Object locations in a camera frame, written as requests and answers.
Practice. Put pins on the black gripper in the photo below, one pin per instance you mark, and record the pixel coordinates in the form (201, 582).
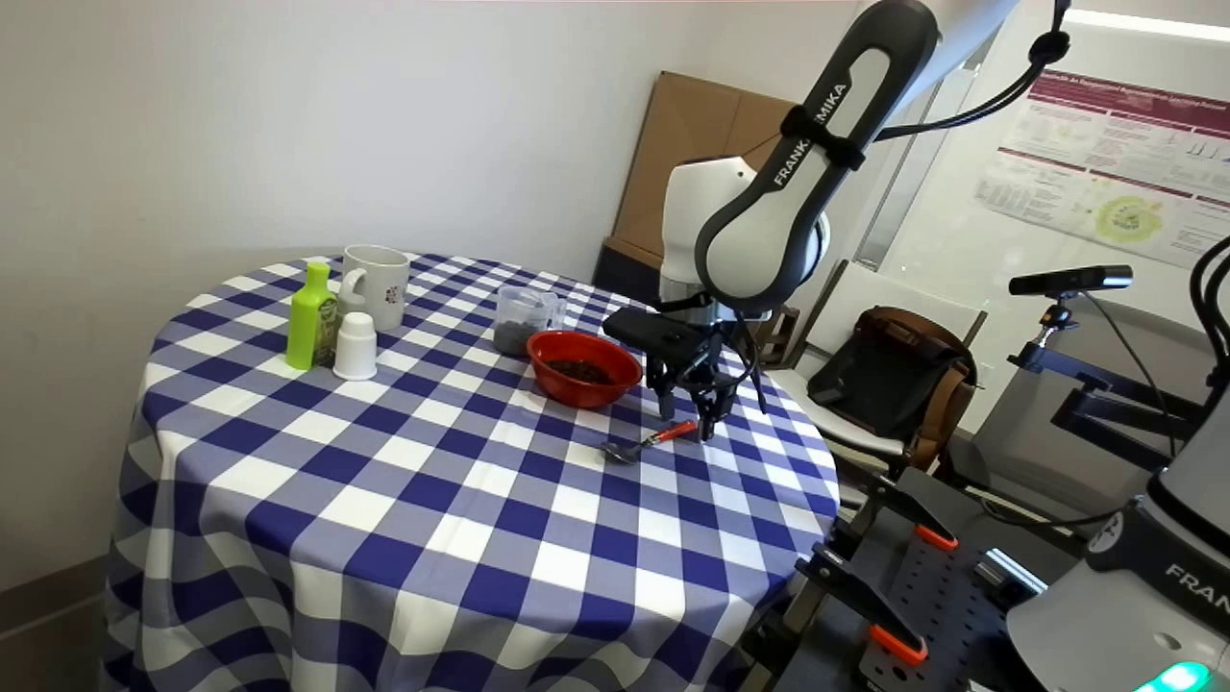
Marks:
(667, 338)

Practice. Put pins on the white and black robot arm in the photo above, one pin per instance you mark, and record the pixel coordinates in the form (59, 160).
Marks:
(792, 178)

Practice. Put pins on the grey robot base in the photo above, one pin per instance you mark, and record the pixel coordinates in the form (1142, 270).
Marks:
(1156, 590)

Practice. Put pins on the red bowl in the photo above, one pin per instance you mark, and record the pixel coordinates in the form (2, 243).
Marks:
(563, 380)

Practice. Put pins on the clear plastic measuring jar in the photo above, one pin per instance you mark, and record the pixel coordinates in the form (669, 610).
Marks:
(522, 321)

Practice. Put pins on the dark coffee beans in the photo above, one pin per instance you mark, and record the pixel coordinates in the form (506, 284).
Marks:
(586, 371)

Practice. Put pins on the white cushioned wooden chair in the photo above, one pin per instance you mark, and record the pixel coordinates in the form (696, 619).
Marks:
(833, 428)

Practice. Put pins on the black and brown bag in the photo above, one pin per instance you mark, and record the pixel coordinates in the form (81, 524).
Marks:
(891, 371)

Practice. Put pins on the brown cardboard box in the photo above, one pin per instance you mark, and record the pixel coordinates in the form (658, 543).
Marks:
(667, 155)

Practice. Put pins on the blue white checked tablecloth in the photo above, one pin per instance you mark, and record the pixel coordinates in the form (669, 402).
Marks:
(423, 511)

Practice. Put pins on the white mug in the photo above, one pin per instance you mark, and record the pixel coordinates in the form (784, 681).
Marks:
(387, 288)

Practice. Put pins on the small white plastic cup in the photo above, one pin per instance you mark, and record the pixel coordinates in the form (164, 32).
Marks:
(354, 347)

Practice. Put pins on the green plastic bottle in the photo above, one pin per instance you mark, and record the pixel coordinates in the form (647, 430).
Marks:
(308, 321)

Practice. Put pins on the black camera bar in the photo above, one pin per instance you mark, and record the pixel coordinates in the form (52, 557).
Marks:
(1069, 278)

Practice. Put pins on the black camera tripod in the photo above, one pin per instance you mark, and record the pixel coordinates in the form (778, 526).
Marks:
(1100, 398)

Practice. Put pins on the wall poster with maroon header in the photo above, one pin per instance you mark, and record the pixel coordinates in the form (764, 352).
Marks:
(1128, 168)

